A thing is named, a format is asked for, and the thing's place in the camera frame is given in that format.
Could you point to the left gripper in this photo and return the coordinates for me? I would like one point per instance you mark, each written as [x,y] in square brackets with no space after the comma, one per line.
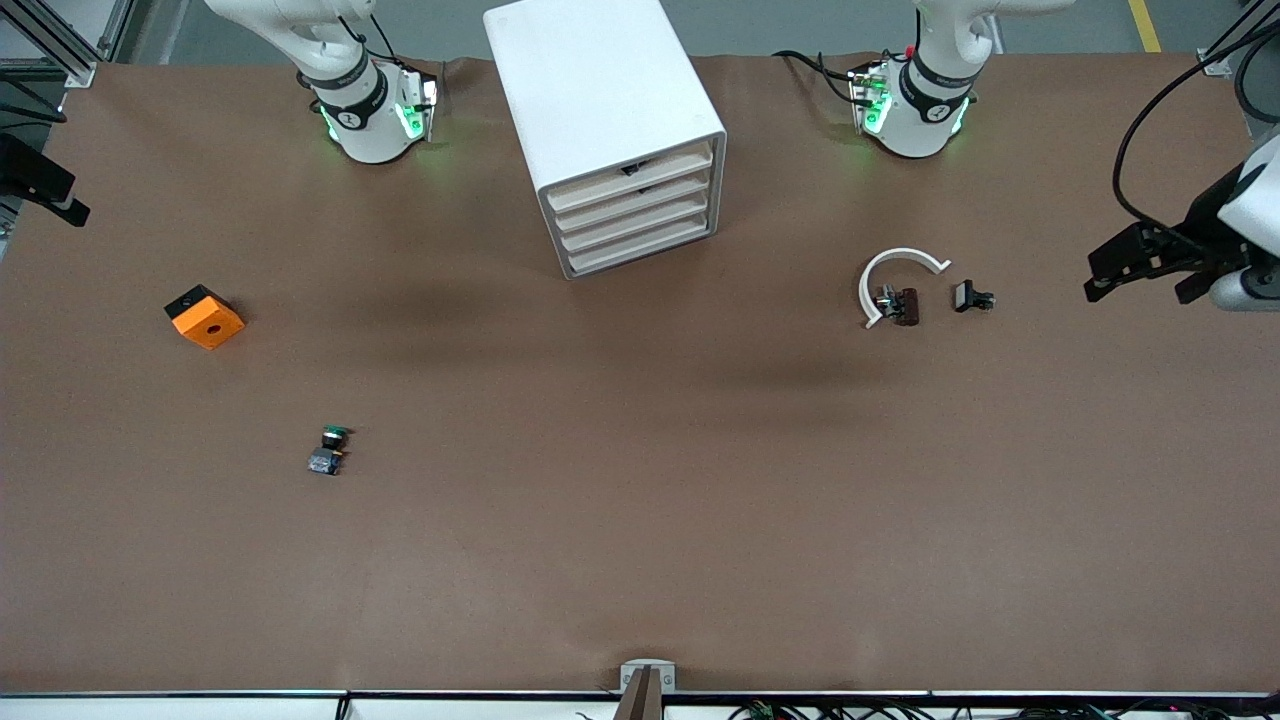
[1204,222]

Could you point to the white cream drawer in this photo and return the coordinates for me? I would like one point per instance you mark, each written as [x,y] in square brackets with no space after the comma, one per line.
[600,209]
[620,226]
[640,243]

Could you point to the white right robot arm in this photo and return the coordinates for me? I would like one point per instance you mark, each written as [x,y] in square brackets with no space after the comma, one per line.
[365,110]

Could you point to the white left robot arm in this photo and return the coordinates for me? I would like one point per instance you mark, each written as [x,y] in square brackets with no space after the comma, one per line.
[925,110]

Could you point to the orange black button box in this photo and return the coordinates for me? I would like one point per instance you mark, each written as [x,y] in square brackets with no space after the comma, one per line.
[210,325]

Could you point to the white drawer cabinet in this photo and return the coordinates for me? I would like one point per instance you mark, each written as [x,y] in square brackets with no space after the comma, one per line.
[590,90]

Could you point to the small black clip component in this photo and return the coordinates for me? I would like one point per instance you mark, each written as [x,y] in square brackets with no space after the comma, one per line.
[968,296]

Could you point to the dark brown small component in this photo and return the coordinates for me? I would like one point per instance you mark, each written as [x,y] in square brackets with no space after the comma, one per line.
[905,308]

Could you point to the white curved plastic part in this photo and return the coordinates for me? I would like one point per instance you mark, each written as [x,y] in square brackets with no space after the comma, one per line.
[900,253]

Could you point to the brown table mat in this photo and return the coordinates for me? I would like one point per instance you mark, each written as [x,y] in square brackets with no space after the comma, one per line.
[640,500]

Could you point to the dark brown bar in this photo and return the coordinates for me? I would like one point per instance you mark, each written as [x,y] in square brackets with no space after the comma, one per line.
[640,700]

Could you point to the aluminium frame profile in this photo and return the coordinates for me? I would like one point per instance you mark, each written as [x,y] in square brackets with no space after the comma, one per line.
[60,50]
[1235,40]

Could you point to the green push button switch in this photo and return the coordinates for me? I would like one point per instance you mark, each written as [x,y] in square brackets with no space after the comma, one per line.
[325,462]

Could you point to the grey metal bracket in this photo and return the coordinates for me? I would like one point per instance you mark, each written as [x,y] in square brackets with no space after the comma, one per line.
[628,672]

